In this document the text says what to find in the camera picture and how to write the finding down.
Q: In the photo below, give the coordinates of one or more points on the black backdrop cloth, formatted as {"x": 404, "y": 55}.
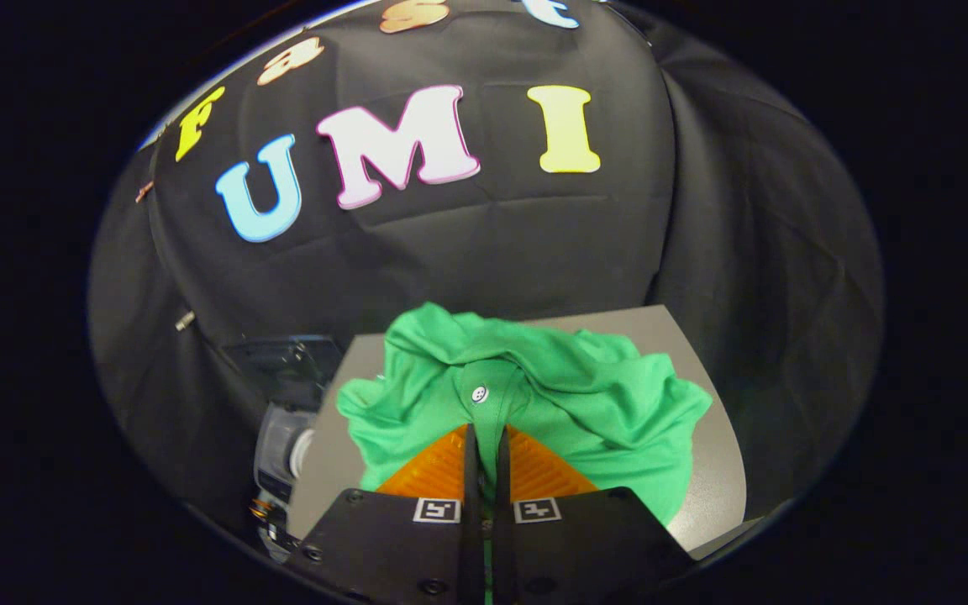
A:
{"x": 484, "y": 252}

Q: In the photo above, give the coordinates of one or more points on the green polo shirt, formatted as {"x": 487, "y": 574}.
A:
{"x": 585, "y": 395}

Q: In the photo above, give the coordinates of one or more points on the dark grey washing machine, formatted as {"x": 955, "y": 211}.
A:
{"x": 282, "y": 370}

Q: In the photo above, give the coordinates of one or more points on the red clip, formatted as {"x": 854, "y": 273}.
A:
{"x": 144, "y": 192}

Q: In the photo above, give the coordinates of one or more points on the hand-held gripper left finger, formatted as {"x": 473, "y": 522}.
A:
{"x": 472, "y": 538}

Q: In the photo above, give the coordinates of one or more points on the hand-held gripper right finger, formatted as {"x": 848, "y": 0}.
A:
{"x": 502, "y": 538}

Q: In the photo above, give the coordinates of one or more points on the silver clip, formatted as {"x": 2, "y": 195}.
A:
{"x": 185, "y": 320}

